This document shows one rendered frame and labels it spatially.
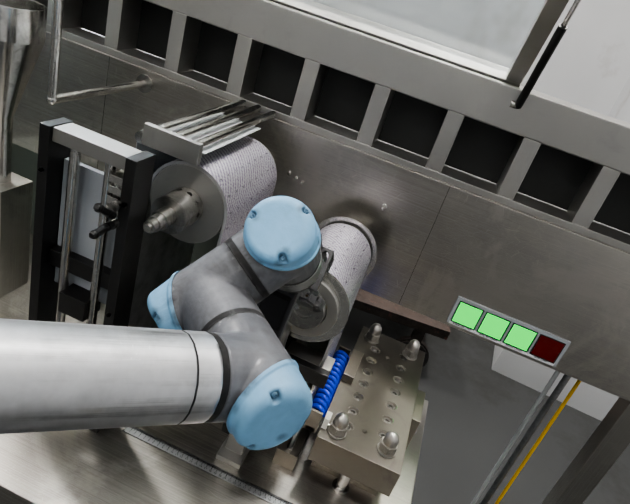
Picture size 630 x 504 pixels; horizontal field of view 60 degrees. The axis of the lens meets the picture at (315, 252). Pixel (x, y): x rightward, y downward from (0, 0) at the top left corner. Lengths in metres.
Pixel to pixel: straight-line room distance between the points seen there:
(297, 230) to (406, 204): 0.65
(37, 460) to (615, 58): 3.40
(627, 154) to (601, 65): 2.55
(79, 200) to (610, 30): 3.21
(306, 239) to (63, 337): 0.24
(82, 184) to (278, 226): 0.45
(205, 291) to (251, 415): 0.15
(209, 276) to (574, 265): 0.83
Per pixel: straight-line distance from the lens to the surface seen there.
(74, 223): 0.93
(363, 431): 1.07
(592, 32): 3.67
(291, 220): 0.54
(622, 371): 1.33
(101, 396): 0.41
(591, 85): 3.68
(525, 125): 1.12
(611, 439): 1.64
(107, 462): 1.08
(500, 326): 1.25
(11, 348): 0.39
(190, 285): 0.55
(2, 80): 1.21
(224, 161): 0.97
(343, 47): 1.13
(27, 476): 1.07
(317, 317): 0.90
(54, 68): 1.07
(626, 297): 1.25
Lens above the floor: 1.74
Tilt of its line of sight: 27 degrees down
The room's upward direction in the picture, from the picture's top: 18 degrees clockwise
